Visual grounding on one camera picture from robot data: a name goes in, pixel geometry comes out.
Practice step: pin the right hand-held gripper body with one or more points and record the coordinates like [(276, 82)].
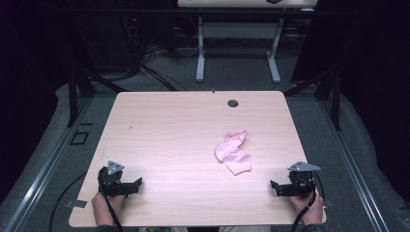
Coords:
[(301, 183)]

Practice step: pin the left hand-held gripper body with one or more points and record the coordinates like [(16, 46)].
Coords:
[(111, 180)]

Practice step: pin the pink cloth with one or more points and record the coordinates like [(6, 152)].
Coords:
[(232, 154)]

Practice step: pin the person's right hand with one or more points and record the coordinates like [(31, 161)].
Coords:
[(311, 209)]

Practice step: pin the person's left hand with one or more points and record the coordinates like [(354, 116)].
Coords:
[(104, 209)]

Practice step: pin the grey tape piece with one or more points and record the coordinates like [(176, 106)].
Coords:
[(76, 203)]

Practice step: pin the dark equipment rack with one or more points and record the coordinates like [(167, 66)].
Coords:
[(132, 38)]

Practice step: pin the white desk with metal legs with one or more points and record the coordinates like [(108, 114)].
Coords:
[(240, 30)]

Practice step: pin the small black object on desk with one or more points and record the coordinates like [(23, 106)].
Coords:
[(274, 1)]

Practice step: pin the aluminium floor rail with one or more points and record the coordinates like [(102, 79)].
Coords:
[(48, 167), (354, 170)]

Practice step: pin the black metal frame stand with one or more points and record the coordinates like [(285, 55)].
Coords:
[(79, 87), (330, 93)]

